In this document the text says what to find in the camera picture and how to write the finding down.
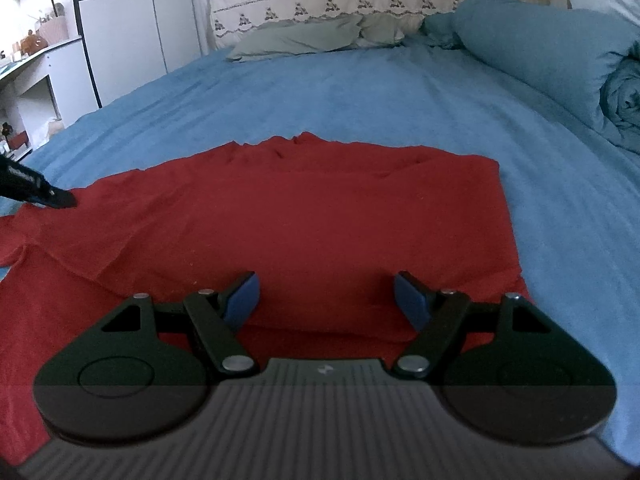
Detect grey-green pillow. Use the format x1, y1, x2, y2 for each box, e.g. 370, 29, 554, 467
225, 13, 407, 62

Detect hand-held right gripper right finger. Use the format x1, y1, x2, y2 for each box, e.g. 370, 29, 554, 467
393, 270, 551, 379

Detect white side desk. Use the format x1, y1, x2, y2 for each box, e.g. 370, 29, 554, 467
0, 35, 101, 161

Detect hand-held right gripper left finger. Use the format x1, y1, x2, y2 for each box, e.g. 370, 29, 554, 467
101, 271, 261, 374

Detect rolled blue duvet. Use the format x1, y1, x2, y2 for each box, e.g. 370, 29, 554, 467
423, 0, 640, 150

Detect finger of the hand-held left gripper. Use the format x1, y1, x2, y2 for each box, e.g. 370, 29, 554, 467
0, 154, 78, 209

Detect red shirt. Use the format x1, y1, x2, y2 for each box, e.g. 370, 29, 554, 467
0, 131, 535, 466

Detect pink basket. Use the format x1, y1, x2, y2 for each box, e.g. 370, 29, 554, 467
37, 14, 69, 47

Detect beige embroidered headboard cover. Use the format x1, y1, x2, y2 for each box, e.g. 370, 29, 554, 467
187, 0, 568, 57

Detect brown ornament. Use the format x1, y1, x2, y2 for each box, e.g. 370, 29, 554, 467
22, 30, 49, 57

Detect blue bed sheet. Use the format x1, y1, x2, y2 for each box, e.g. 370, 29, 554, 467
0, 35, 640, 466

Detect white wardrobe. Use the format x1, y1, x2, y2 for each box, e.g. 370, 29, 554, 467
70, 0, 203, 109

